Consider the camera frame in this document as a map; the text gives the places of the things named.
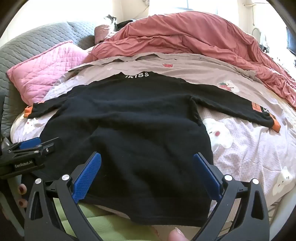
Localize dark green cloth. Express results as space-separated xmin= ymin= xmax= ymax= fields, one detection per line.
xmin=115 ymin=20 xmax=137 ymax=30

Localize patterned mauve pillow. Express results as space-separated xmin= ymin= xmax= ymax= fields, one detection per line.
xmin=94 ymin=14 xmax=121 ymax=44

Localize pink quilted pillow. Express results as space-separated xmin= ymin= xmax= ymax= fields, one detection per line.
xmin=6 ymin=40 xmax=93 ymax=105

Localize mauve printed blanket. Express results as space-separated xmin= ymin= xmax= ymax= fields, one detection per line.
xmin=10 ymin=52 xmax=296 ymax=241

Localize person's green clothing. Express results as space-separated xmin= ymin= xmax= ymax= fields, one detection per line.
xmin=55 ymin=202 xmax=176 ymax=241

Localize grey quilted headboard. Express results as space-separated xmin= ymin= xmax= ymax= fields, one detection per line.
xmin=0 ymin=20 xmax=97 ymax=139

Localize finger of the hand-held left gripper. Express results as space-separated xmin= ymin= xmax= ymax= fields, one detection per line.
xmin=6 ymin=137 xmax=42 ymax=153
xmin=7 ymin=137 xmax=60 ymax=161

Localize red-pink duvet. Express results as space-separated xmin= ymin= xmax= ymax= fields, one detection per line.
xmin=89 ymin=11 xmax=296 ymax=111

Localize person's left hand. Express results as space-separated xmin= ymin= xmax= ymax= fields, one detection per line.
xmin=18 ymin=183 xmax=29 ymax=208

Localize black sweater with orange cuffs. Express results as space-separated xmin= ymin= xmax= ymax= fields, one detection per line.
xmin=25 ymin=71 xmax=281 ymax=229

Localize bright window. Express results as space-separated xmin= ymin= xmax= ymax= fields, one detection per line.
xmin=148 ymin=0 xmax=232 ymax=16

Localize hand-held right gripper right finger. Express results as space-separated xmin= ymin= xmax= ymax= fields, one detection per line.
xmin=191 ymin=152 xmax=270 ymax=241

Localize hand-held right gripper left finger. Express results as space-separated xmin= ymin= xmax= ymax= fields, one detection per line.
xmin=24 ymin=151 xmax=103 ymax=241

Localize person's right hand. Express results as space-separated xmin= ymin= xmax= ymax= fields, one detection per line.
xmin=167 ymin=227 xmax=189 ymax=241

